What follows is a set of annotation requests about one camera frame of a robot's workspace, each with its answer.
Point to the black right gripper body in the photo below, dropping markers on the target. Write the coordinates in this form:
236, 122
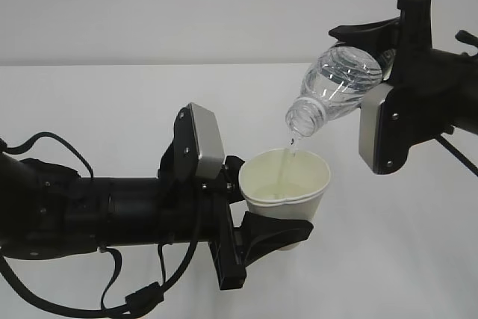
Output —
413, 110

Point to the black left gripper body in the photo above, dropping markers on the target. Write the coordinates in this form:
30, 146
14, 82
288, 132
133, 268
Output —
217, 228

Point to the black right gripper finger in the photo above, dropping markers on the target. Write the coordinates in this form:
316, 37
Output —
374, 38

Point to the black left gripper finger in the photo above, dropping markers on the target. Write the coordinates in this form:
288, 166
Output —
231, 170
260, 235

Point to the white paper cup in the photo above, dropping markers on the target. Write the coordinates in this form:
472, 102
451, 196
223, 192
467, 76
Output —
284, 184

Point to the clear water bottle green label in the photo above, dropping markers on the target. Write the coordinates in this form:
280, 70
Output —
334, 86

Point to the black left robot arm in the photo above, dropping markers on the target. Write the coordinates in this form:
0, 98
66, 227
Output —
49, 211

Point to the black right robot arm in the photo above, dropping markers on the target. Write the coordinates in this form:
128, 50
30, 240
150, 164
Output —
462, 106

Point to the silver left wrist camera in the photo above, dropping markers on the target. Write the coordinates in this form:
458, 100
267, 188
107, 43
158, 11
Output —
209, 145

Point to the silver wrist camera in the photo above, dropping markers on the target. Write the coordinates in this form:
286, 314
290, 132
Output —
209, 145
370, 115

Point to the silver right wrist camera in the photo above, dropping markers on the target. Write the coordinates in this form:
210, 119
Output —
370, 115

